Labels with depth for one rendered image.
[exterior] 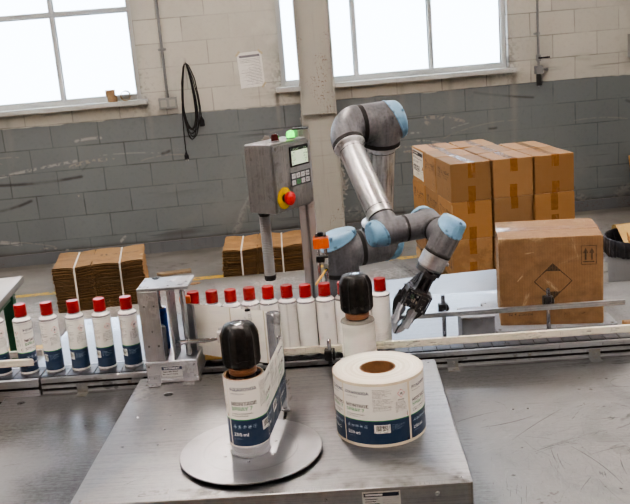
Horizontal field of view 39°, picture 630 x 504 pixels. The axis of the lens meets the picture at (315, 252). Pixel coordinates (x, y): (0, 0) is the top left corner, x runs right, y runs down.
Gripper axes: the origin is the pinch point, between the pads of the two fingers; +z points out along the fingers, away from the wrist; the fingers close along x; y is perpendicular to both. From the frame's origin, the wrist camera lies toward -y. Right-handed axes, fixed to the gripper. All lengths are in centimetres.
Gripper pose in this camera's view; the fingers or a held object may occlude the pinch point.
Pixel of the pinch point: (396, 328)
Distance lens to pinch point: 249.2
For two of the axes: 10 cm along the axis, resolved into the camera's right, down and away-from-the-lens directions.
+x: 9.0, 4.2, 0.8
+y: -0.2, 2.4, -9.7
